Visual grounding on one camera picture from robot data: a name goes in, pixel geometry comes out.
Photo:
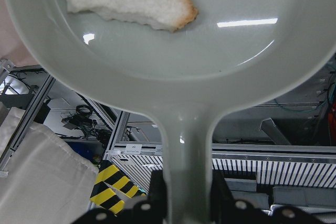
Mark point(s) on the pale green dustpan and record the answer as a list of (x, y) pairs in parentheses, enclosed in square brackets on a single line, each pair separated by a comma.
[(236, 54)]

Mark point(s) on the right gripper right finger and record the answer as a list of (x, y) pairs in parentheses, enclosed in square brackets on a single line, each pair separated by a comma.
[(226, 209)]

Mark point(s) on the white cloth cover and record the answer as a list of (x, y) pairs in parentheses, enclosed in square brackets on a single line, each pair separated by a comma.
[(45, 180)]

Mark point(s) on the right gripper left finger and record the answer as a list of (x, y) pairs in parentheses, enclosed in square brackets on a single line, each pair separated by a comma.
[(150, 209)]

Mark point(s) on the black yellow striped block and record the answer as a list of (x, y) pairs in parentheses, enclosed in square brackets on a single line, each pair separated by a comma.
[(113, 188)]

